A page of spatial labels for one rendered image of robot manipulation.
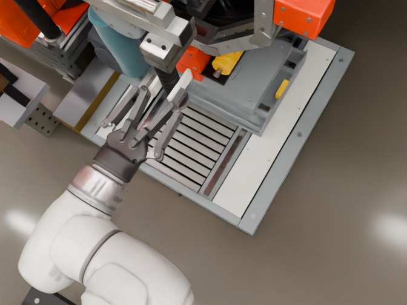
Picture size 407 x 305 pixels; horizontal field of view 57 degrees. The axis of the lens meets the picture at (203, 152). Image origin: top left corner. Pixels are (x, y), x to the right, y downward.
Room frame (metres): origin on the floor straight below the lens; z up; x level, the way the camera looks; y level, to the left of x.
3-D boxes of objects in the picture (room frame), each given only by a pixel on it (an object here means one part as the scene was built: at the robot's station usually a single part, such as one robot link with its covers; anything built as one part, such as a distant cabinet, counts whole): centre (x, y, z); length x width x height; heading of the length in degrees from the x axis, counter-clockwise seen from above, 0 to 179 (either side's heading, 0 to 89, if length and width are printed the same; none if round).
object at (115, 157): (0.27, 0.13, 0.83); 0.09 x 0.08 x 0.07; 128
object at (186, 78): (0.35, 0.00, 0.83); 0.07 x 0.01 x 0.03; 127
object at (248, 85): (0.75, -0.21, 0.32); 0.40 x 0.30 x 0.28; 38
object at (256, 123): (0.75, -0.21, 0.13); 0.50 x 0.36 x 0.10; 38
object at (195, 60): (0.67, -0.11, 0.48); 0.16 x 0.12 x 0.17; 128
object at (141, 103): (0.33, 0.09, 0.83); 0.11 x 0.01 x 0.04; 139
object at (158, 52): (0.38, -0.02, 0.93); 0.09 x 0.05 x 0.05; 128
